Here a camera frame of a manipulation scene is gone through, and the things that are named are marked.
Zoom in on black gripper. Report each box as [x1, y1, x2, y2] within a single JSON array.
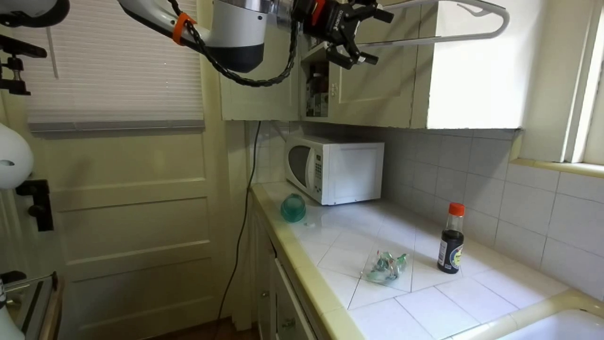
[[293, 0, 397, 70]]

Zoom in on white plastic clothes hanger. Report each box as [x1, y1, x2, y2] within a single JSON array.
[[361, 0, 512, 48]]

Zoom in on white panelled room door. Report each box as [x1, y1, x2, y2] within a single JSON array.
[[0, 0, 223, 340]]

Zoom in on black door lock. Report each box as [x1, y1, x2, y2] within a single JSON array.
[[14, 178, 57, 235]]

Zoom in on white microwave oven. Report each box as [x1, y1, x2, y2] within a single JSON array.
[[286, 136, 388, 208]]

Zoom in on teal glass bowl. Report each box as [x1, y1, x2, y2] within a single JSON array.
[[280, 191, 310, 225]]

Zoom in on soy sauce bottle orange cap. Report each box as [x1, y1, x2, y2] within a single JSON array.
[[437, 202, 469, 276]]

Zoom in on clear plastic bag green contents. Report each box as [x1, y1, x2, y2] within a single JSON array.
[[363, 248, 410, 289]]

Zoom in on white window blind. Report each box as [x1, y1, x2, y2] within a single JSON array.
[[25, 0, 208, 136]]

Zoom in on white sink cream rim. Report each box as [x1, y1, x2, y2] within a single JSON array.
[[452, 289, 604, 340]]

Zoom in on steel stove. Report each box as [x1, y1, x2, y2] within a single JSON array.
[[0, 270, 65, 340]]

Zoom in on closed cream wall cabinet door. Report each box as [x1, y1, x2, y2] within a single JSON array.
[[329, 0, 423, 131]]

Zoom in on cream wall cabinet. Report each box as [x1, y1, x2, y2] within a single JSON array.
[[216, 0, 525, 133]]

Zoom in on open cream wall cabinet door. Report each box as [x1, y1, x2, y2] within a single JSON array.
[[218, 0, 303, 125]]

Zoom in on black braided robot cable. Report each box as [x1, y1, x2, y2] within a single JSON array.
[[165, 0, 306, 89]]

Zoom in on cream window frame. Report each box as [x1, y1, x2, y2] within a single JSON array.
[[561, 0, 604, 182]]

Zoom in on thin black power cord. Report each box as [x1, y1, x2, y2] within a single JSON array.
[[216, 119, 265, 325]]

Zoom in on black camera on mount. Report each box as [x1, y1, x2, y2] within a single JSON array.
[[0, 32, 50, 99]]

